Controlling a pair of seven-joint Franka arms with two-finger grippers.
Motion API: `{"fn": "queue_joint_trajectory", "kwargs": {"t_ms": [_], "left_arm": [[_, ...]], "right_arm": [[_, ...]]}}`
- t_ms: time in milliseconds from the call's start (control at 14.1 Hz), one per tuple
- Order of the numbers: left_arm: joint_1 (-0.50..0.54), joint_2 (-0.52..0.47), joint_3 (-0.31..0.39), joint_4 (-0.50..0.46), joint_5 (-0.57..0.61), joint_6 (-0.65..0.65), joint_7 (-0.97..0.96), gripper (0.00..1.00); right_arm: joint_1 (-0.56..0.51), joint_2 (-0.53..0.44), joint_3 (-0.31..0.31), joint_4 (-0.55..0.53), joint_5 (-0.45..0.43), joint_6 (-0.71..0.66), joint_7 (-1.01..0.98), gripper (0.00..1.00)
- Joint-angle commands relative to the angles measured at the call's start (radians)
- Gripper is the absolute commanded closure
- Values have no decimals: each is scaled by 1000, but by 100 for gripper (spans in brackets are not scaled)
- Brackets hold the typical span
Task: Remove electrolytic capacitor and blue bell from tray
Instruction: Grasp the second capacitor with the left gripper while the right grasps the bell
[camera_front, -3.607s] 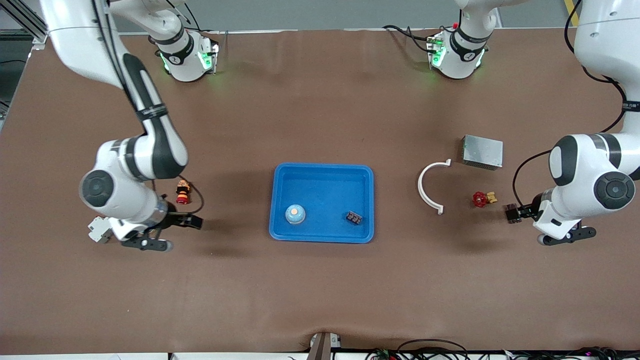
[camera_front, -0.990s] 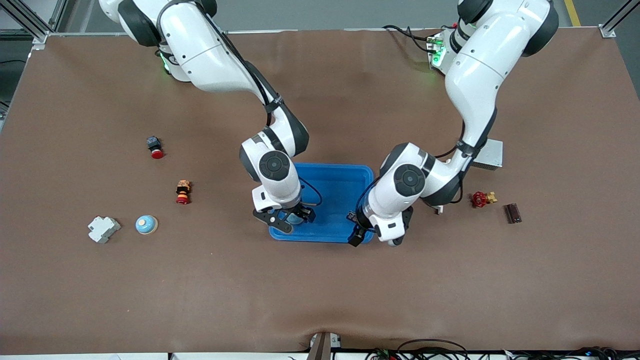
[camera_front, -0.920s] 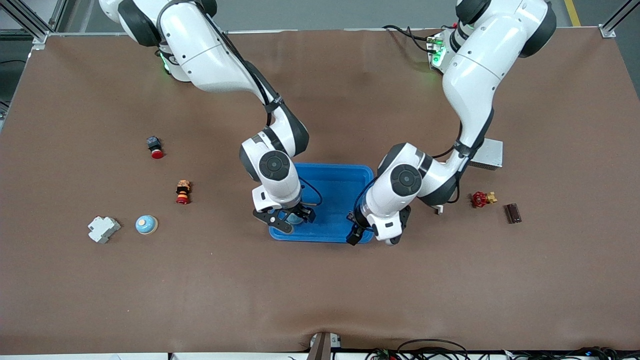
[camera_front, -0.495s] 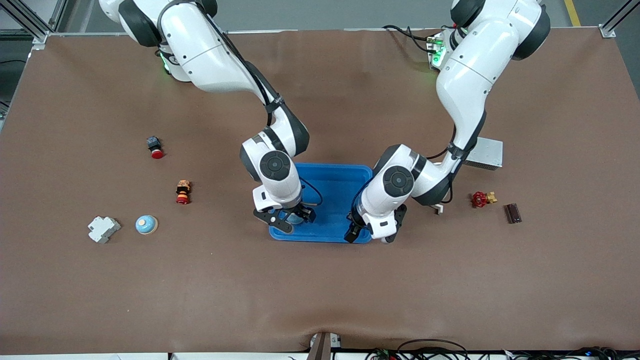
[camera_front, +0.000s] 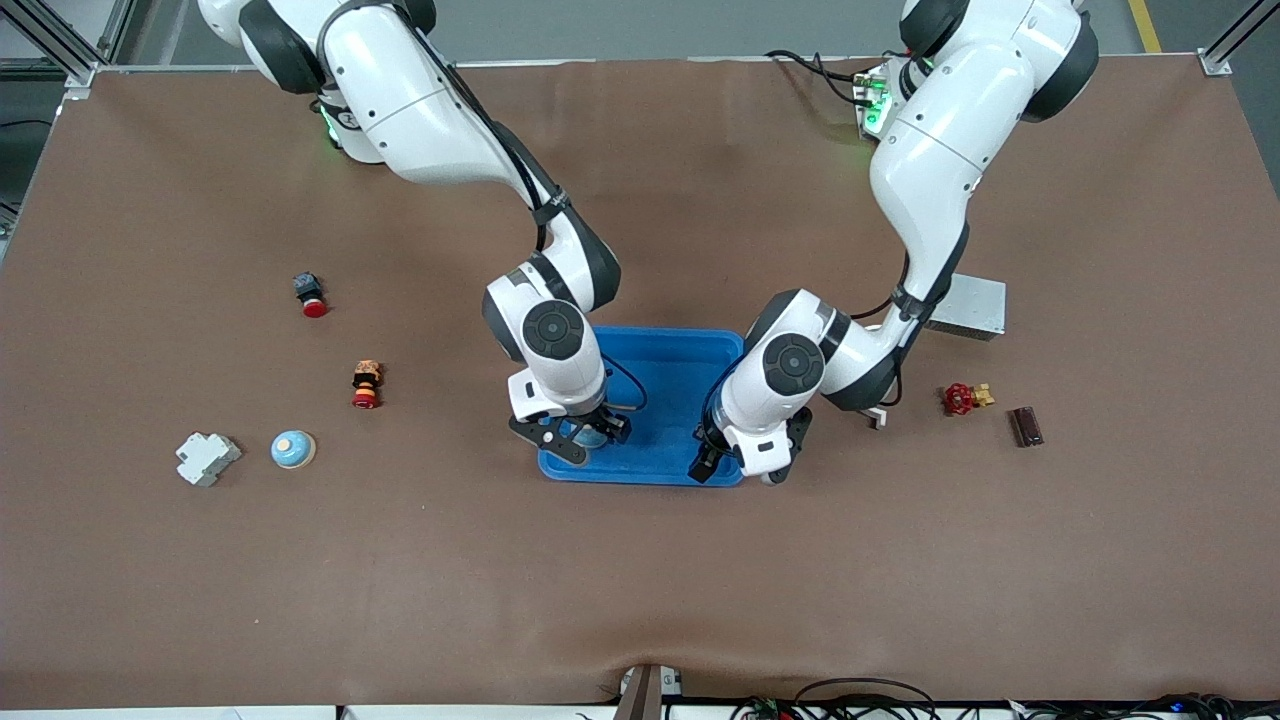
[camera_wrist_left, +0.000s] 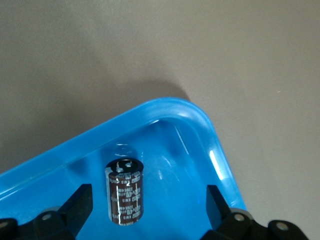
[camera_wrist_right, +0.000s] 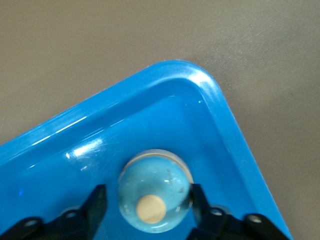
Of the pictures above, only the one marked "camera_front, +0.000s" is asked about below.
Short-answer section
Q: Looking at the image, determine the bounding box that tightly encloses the blue plastic tray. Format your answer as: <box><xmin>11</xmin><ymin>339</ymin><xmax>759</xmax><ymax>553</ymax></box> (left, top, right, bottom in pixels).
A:
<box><xmin>538</xmin><ymin>326</ymin><xmax>749</xmax><ymax>488</ymax></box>

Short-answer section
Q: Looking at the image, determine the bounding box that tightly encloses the brown table cover mat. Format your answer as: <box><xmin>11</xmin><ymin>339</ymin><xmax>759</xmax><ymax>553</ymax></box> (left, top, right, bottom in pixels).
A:
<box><xmin>0</xmin><ymin>55</ymin><xmax>1280</xmax><ymax>709</ymax></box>

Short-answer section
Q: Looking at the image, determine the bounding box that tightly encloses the silver metal power supply box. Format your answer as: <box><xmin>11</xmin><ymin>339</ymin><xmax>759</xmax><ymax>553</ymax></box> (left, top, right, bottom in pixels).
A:
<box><xmin>925</xmin><ymin>272</ymin><xmax>1007</xmax><ymax>342</ymax></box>

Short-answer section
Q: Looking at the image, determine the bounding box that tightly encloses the white circuit breaker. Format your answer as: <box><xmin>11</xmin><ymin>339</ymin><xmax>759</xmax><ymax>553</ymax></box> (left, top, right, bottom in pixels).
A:
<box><xmin>176</xmin><ymin>432</ymin><xmax>242</xmax><ymax>488</ymax></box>

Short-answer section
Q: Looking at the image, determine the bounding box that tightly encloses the brass valve with red handle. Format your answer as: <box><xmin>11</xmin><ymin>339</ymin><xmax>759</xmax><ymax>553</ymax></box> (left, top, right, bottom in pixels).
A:
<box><xmin>943</xmin><ymin>382</ymin><xmax>996</xmax><ymax>417</ymax></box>

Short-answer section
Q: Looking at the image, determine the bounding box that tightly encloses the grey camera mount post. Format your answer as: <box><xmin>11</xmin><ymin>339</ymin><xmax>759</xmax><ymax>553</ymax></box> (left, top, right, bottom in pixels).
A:
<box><xmin>612</xmin><ymin>663</ymin><xmax>683</xmax><ymax>720</ymax></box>

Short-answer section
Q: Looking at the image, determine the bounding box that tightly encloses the black cable bundle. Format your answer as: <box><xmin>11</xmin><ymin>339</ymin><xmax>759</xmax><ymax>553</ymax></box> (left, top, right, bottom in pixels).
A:
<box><xmin>730</xmin><ymin>678</ymin><xmax>1280</xmax><ymax>720</ymax></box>

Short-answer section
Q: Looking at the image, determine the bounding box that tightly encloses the black arm base cable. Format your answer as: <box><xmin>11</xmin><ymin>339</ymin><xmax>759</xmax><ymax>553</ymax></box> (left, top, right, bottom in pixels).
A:
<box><xmin>765</xmin><ymin>48</ymin><xmax>871</xmax><ymax>107</ymax></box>

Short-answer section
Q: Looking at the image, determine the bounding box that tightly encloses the aluminium frame profile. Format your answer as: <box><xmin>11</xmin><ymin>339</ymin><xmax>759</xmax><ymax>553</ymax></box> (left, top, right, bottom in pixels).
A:
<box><xmin>1198</xmin><ymin>0</ymin><xmax>1280</xmax><ymax>77</ymax></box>
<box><xmin>0</xmin><ymin>0</ymin><xmax>103</xmax><ymax>93</ymax></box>

